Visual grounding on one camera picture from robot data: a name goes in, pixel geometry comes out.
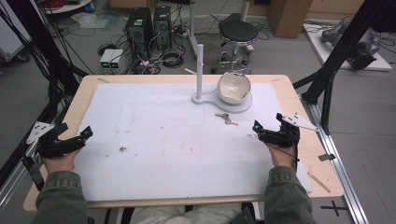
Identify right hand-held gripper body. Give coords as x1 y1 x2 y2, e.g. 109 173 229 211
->
257 112 319 149

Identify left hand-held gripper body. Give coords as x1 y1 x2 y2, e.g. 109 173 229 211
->
25 120 88 159

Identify person's left hand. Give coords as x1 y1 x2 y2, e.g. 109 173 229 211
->
41 147 82 175

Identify person's right hand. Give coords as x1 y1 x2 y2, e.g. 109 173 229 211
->
266 143 297 170

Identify bunch of metal keys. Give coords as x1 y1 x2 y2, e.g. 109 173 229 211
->
214 112 240 127

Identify wooden table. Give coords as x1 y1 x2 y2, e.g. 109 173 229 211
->
22 74 346 213

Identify white ceramic bowl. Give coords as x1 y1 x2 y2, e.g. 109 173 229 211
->
216 71 252 105

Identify grey tape piece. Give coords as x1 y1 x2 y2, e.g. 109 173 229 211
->
318 152 337 162

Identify thin wooden stick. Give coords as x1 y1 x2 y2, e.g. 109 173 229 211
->
307 172 332 194

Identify white power supply unit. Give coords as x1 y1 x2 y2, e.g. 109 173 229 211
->
99 49 115 71
108 49 124 71

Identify white stand with pole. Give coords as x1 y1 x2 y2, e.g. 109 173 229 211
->
184 43 253 115

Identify white table mat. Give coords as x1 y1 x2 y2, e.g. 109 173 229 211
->
72 81 313 203

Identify black round stool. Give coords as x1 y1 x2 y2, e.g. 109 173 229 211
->
210 20 260 76

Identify person's legs in light trousers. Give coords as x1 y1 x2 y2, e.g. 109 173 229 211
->
130 203 245 224

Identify cardboard box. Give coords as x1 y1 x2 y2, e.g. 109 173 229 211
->
266 0 314 39

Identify large black computer tower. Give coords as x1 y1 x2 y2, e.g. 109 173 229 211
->
125 7 154 63

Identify white board with grey machine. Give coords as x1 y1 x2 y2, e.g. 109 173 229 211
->
303 20 393 73

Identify small black computer tower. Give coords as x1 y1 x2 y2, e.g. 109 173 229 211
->
152 5 173 51

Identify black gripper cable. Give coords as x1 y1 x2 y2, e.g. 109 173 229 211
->
270 129 301 172

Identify aluminium floor rail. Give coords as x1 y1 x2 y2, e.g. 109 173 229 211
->
299 92 371 224

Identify black metal frame with cables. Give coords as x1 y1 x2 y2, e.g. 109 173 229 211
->
0 0 90 192

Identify coil of black cables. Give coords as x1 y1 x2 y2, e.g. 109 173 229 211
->
161 49 185 69

